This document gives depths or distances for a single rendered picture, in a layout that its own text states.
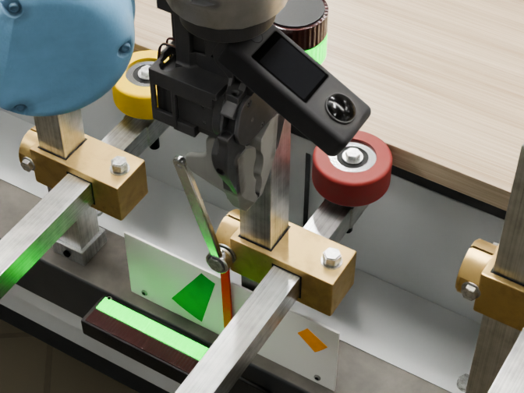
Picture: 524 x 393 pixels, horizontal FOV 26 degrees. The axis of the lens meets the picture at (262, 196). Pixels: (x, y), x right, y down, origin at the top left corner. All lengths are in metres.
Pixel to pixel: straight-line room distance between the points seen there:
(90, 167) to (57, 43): 0.60
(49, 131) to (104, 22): 0.60
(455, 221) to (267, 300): 0.29
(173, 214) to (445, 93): 0.43
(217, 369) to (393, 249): 0.40
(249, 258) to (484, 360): 0.25
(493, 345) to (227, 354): 0.24
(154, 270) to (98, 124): 0.35
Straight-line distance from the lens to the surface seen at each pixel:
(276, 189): 1.05
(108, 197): 1.19
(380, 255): 1.38
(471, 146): 1.17
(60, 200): 1.18
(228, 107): 0.85
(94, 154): 1.21
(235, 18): 0.79
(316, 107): 0.83
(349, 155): 1.13
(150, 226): 1.46
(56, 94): 0.62
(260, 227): 1.08
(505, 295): 0.97
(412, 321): 1.37
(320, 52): 0.99
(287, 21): 0.97
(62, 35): 0.60
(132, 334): 1.25
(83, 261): 1.32
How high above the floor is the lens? 1.70
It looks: 46 degrees down
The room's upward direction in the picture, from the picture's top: straight up
